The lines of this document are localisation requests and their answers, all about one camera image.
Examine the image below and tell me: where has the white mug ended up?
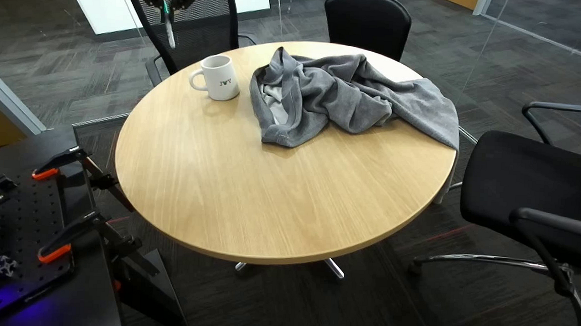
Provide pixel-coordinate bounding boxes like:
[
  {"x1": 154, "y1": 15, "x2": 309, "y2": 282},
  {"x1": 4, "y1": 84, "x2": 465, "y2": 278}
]
[{"x1": 188, "y1": 53, "x2": 242, "y2": 103}]

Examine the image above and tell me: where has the black mesh chair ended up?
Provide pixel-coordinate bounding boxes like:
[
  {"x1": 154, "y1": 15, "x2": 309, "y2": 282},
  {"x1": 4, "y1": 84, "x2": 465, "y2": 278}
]
[{"x1": 115, "y1": 0, "x2": 261, "y2": 93}]

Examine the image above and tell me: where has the grey cloth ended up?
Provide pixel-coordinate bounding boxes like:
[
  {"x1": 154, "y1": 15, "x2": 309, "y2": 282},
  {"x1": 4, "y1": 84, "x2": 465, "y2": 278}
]
[{"x1": 244, "y1": 45, "x2": 465, "y2": 207}]

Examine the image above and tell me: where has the black padded chair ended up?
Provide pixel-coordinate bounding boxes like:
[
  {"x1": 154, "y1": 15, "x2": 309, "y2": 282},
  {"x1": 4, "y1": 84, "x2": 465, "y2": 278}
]
[{"x1": 321, "y1": 0, "x2": 413, "y2": 64}]

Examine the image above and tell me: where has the black clamp with orange trigger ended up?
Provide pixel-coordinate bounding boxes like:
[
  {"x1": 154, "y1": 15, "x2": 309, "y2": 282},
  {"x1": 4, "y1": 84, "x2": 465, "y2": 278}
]
[
  {"x1": 36, "y1": 206, "x2": 165, "y2": 278},
  {"x1": 30, "y1": 143, "x2": 139, "y2": 213}
]

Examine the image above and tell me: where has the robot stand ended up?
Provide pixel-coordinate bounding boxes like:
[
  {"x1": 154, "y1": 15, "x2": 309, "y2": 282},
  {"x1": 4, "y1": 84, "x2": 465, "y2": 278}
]
[{"x1": 0, "y1": 121, "x2": 202, "y2": 326}]

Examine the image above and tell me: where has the black office chair with armrests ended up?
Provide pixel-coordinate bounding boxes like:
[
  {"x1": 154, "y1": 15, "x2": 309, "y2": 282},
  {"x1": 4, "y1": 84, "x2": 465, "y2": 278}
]
[{"x1": 405, "y1": 95, "x2": 581, "y2": 326}]

